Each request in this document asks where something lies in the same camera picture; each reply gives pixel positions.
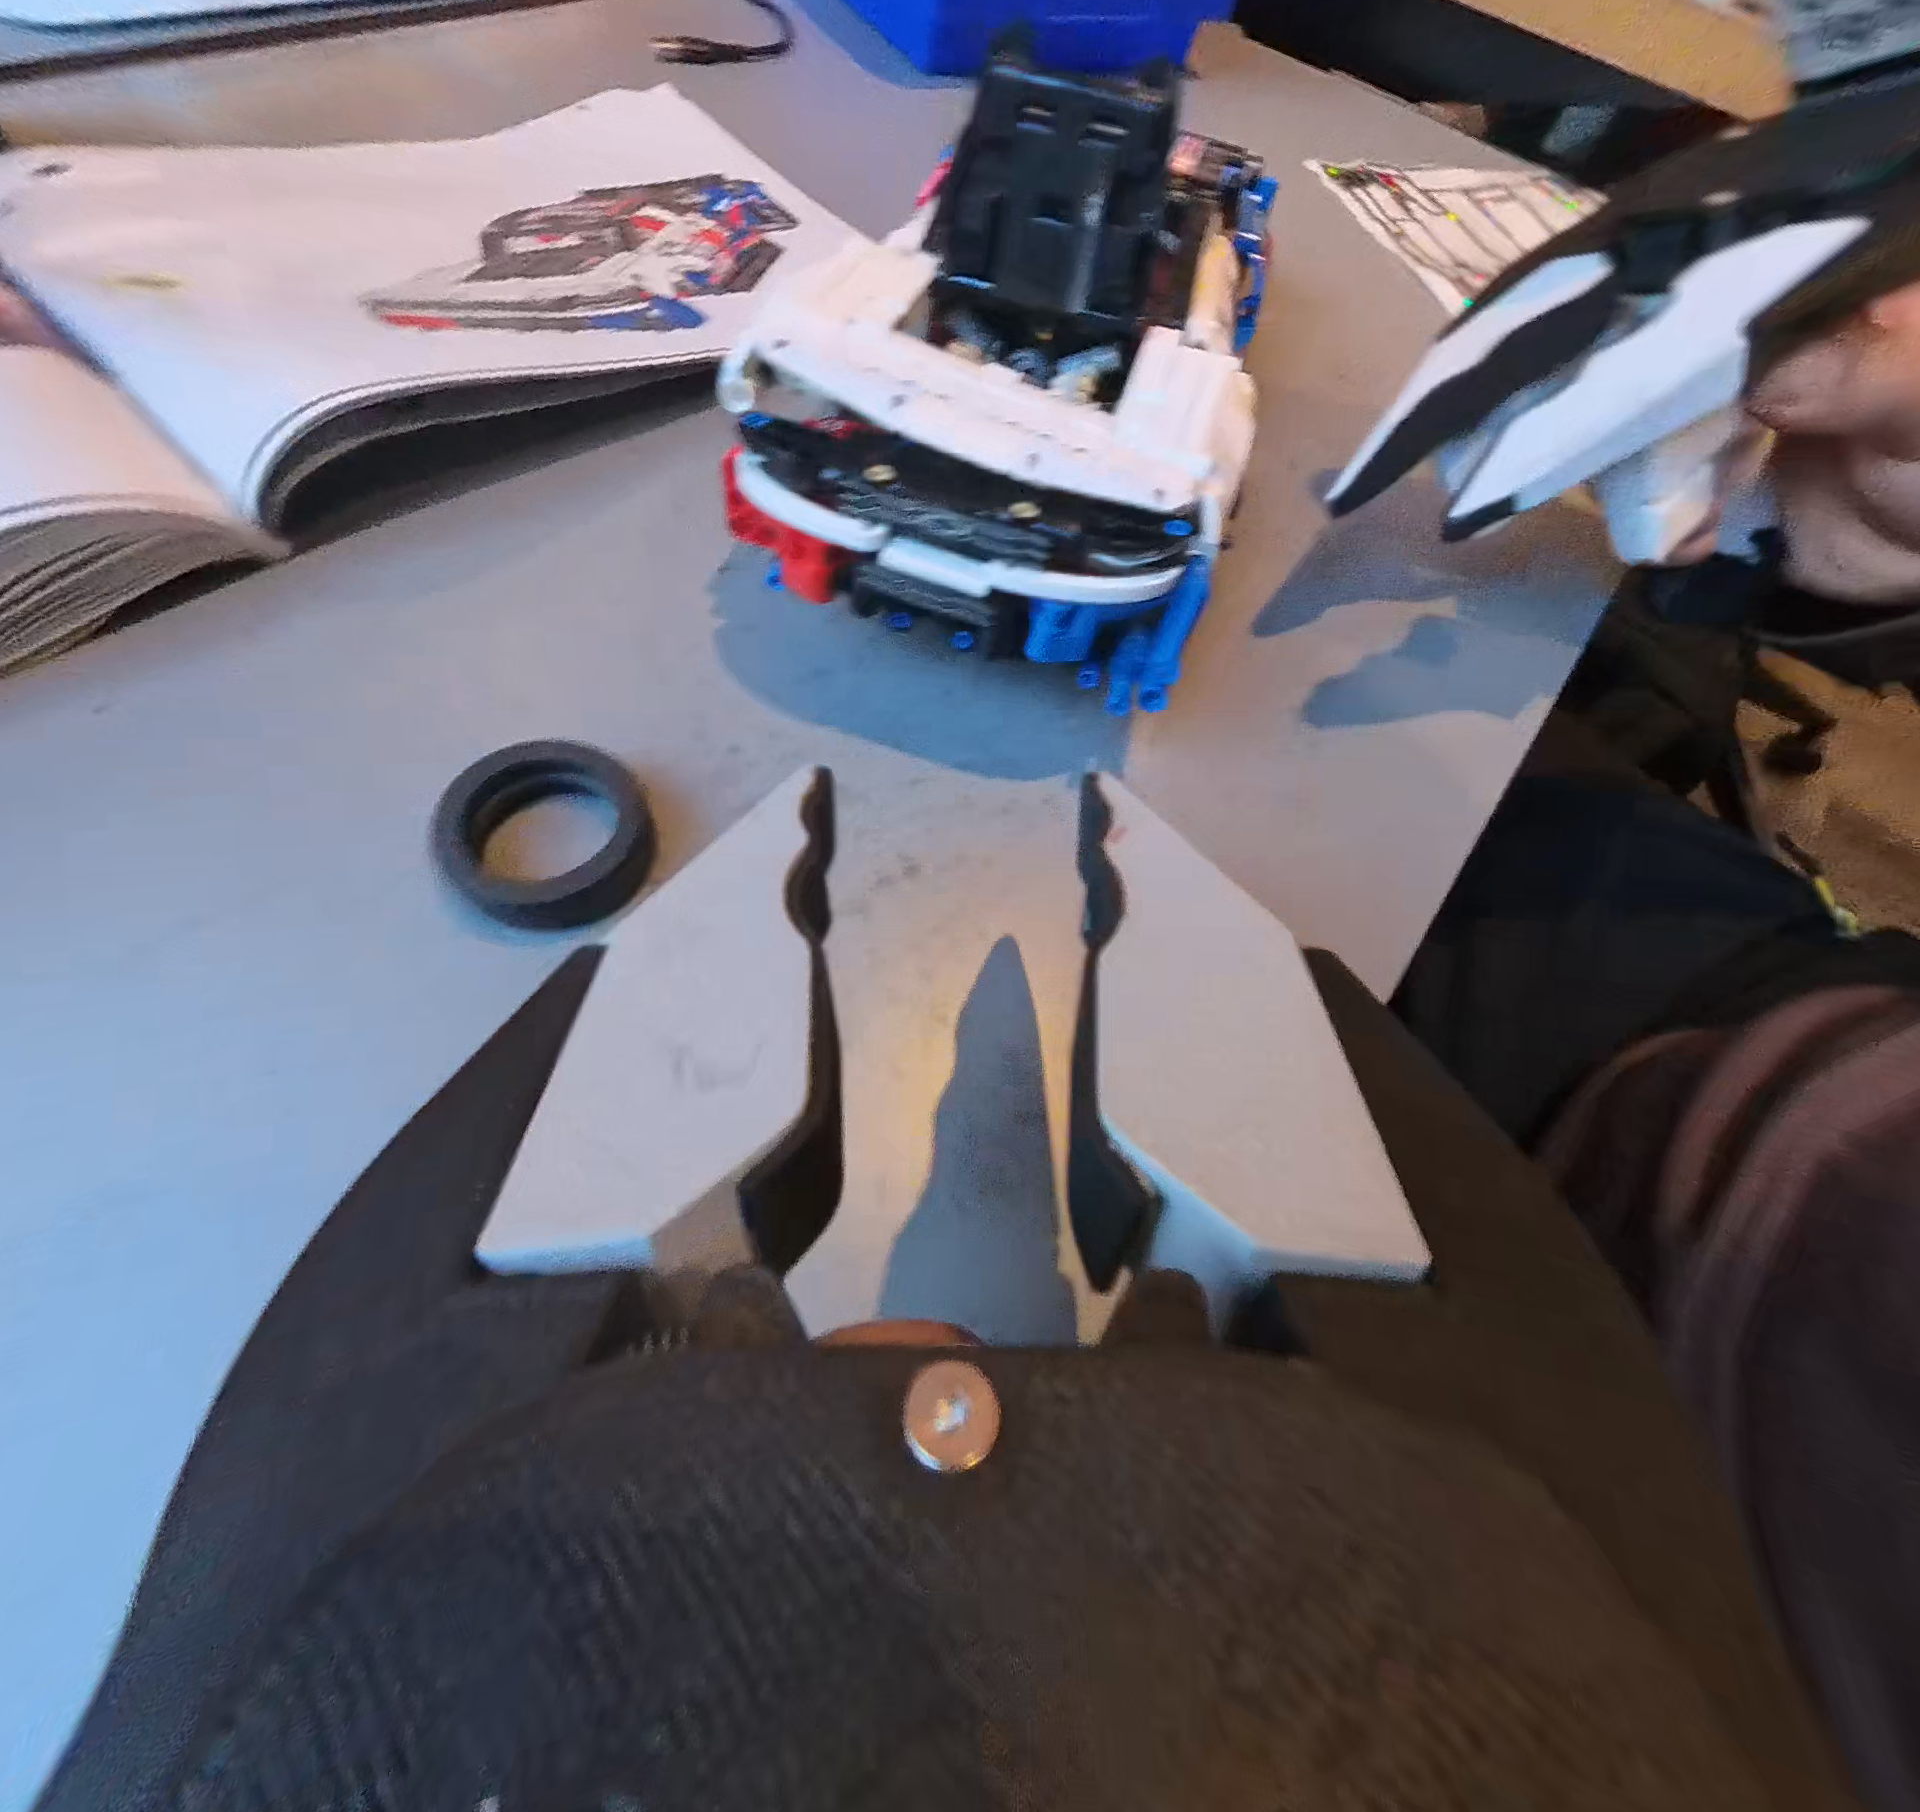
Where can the open instruction booklet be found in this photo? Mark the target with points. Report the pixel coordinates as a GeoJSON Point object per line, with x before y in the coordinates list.
{"type": "Point", "coordinates": [299, 266]}

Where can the sticker sheet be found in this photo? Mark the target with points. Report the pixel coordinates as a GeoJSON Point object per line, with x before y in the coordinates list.
{"type": "Point", "coordinates": [1426, 216]}

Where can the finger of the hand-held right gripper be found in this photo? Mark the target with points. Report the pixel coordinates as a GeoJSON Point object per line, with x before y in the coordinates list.
{"type": "Point", "coordinates": [1680, 359]}
{"type": "Point", "coordinates": [1469, 341]}

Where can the person's right hand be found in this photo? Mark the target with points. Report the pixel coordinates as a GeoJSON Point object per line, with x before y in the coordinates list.
{"type": "Point", "coordinates": [1860, 462]}

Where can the person's legs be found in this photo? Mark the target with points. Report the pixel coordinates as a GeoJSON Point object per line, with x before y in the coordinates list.
{"type": "Point", "coordinates": [1574, 913]}

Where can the grey desk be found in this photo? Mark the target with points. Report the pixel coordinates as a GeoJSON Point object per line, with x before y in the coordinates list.
{"type": "Point", "coordinates": [299, 822]}

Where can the person's left forearm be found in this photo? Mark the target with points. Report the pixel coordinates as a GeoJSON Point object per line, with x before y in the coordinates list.
{"type": "Point", "coordinates": [1769, 1317]}

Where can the toy brick race car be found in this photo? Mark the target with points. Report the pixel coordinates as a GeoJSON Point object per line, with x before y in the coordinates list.
{"type": "Point", "coordinates": [1019, 403]}

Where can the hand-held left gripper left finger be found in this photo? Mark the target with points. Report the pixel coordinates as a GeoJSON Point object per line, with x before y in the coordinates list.
{"type": "Point", "coordinates": [660, 1092]}

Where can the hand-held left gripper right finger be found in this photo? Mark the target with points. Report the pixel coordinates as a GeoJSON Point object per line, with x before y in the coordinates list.
{"type": "Point", "coordinates": [1243, 1092]}

